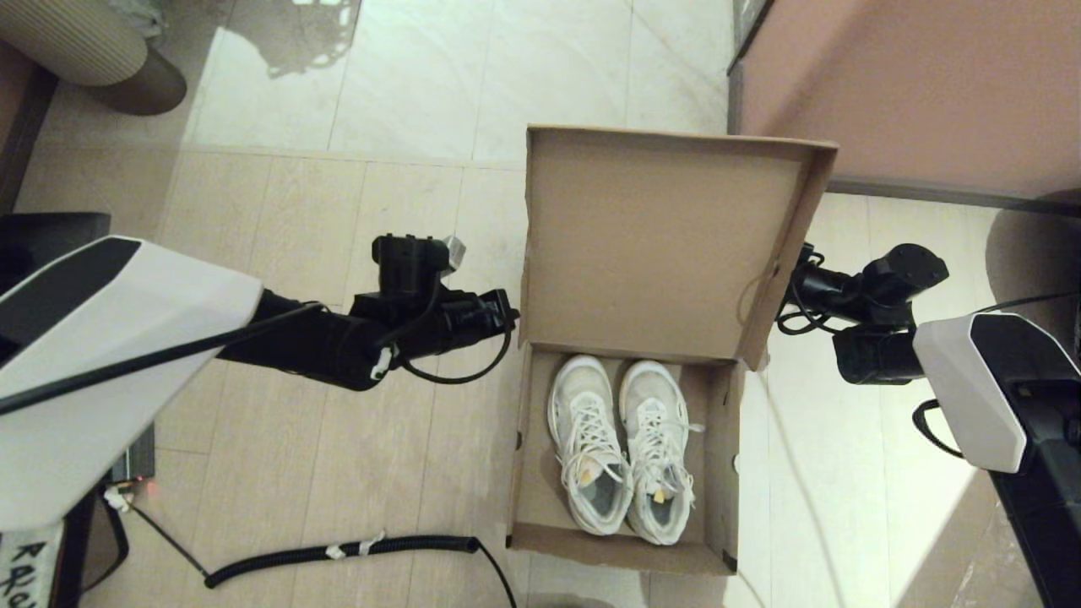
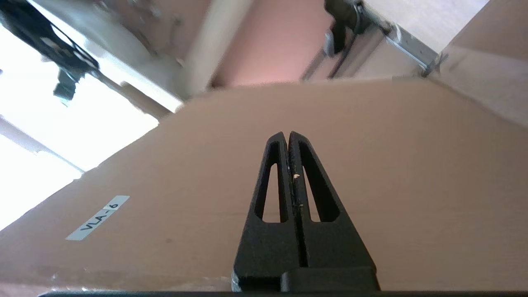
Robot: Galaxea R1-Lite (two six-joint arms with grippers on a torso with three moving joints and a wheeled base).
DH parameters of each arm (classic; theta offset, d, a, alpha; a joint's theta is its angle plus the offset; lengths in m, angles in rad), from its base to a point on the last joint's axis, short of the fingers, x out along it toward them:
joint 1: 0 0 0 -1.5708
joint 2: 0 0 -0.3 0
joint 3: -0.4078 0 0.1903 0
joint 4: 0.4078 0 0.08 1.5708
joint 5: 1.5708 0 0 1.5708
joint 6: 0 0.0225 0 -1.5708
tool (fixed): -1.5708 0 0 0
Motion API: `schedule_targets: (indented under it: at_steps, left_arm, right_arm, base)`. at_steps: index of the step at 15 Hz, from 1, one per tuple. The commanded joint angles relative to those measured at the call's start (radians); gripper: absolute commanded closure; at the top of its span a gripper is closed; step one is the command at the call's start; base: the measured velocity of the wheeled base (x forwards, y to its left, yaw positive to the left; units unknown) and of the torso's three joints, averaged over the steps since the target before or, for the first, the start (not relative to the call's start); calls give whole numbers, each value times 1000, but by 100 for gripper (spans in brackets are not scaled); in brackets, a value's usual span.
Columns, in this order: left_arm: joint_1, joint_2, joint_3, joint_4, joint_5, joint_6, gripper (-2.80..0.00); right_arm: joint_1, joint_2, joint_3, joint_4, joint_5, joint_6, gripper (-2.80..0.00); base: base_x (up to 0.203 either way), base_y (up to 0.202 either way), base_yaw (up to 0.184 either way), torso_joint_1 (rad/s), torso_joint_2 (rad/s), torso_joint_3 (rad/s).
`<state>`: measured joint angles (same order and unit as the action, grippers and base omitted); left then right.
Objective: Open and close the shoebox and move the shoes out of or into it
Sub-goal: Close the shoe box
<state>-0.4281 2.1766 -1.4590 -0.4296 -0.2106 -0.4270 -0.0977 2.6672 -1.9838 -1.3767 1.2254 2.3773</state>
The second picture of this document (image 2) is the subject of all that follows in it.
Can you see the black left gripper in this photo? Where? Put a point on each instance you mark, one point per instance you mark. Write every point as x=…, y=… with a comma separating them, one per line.
x=45, y=41

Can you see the brown cardboard shoe box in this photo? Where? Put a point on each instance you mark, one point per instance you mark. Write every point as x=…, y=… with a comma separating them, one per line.
x=371, y=165

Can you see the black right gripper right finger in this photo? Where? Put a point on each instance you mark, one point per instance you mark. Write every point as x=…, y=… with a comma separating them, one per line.
x=334, y=251

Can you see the grey black power supply box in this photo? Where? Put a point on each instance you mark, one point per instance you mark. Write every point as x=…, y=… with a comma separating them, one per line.
x=412, y=45

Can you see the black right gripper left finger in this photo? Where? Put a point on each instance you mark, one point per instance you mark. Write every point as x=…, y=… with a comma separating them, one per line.
x=268, y=247

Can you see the brown plastic wrapped furniture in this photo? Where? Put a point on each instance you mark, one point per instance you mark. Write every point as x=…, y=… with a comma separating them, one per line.
x=268, y=45

